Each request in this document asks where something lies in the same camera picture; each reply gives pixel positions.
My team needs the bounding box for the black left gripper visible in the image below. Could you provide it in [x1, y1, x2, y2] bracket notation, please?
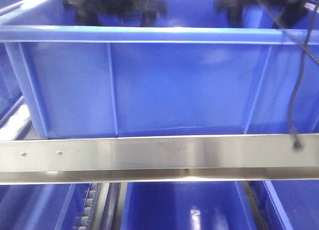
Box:
[63, 0, 167, 25]

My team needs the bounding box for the large blue plastic box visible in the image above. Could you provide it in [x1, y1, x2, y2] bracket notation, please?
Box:
[0, 0, 319, 139]

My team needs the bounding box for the blue bin lower left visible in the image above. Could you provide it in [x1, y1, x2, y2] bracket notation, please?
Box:
[0, 184, 91, 230]

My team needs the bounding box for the stainless steel shelf beam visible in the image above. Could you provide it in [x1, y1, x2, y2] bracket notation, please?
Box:
[0, 134, 319, 185]

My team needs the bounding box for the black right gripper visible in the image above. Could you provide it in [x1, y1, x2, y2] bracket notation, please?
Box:
[214, 0, 309, 28]

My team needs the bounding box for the black hanging cable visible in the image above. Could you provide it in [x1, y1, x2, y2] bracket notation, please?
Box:
[259, 0, 319, 152]

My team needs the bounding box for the blue bin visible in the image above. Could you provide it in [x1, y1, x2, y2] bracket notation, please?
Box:
[121, 181, 256, 230]
[0, 184, 91, 230]

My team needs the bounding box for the blue bin lower centre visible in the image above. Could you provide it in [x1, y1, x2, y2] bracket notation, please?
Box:
[121, 181, 256, 230]

